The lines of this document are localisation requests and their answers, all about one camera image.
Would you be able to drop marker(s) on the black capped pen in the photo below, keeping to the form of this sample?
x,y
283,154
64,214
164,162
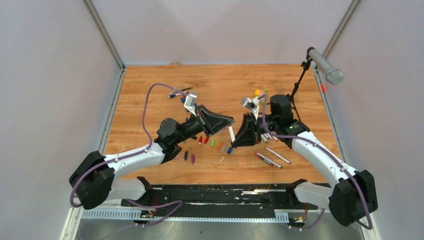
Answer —
x,y
264,137

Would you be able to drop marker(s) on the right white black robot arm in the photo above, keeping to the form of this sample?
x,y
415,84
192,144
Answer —
x,y
351,195

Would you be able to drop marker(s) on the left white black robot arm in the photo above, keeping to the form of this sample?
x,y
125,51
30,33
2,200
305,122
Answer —
x,y
99,177

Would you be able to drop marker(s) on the white pen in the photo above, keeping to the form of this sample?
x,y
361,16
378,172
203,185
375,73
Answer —
x,y
231,133

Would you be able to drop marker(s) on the purple capped pen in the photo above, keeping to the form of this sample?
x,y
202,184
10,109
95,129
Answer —
x,y
277,155

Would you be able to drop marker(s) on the colourful block stack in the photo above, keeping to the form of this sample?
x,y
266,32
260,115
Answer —
x,y
258,93

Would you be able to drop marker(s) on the black microphone stand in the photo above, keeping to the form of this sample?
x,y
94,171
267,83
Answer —
x,y
291,97

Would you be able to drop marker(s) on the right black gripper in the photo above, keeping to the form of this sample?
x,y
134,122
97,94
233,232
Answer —
x,y
249,133

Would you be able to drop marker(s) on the silver microphone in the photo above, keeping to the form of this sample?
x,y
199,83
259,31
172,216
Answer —
x,y
333,75

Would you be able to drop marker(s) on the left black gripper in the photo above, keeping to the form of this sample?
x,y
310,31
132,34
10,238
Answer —
x,y
211,122

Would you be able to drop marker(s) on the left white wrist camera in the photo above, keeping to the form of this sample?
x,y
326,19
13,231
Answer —
x,y
190,103

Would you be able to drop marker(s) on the blue capped pen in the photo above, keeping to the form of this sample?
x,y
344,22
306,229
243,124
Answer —
x,y
179,92

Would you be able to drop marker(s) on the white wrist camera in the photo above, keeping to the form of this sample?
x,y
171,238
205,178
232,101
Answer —
x,y
252,104
190,103

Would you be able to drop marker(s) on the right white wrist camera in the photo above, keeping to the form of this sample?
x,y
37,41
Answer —
x,y
252,104

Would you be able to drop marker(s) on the red slim pen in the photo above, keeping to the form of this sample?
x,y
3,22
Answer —
x,y
263,159

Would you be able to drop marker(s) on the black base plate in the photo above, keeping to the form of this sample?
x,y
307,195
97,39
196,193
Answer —
x,y
223,200

